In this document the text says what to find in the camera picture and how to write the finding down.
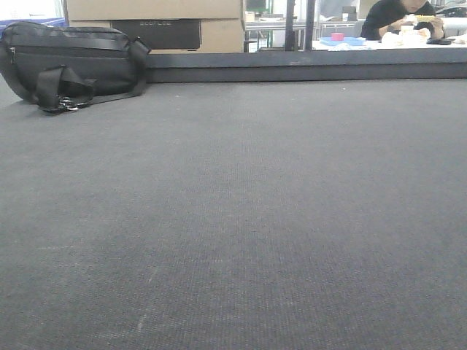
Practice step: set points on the black shoulder bag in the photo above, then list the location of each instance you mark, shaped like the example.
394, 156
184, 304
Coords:
63, 69

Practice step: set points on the black vertical pole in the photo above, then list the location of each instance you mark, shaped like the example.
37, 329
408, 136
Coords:
289, 44

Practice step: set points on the person in black shirt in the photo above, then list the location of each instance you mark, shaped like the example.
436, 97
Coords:
388, 16

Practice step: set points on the blue tray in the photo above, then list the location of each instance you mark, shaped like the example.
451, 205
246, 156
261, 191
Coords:
351, 41

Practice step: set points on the dark conveyor side rail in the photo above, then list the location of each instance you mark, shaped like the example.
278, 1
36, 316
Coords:
432, 62

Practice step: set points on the large cardboard box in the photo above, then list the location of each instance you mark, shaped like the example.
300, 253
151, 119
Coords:
174, 26

